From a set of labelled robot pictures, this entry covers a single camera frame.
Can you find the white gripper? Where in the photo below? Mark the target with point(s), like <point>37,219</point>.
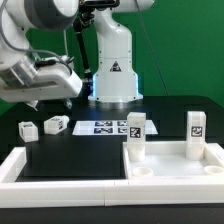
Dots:
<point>24,82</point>

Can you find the white square tabletop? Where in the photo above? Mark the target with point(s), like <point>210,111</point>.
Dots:
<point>167,159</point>

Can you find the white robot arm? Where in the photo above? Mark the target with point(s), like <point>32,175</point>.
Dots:
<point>115,82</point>

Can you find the white sheet with AprilTags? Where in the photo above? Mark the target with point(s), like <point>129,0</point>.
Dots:
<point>100,127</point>

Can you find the white U-shaped obstacle fence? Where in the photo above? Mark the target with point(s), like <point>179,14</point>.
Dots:
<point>155,190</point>

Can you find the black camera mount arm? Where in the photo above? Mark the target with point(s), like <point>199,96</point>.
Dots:
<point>83,43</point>

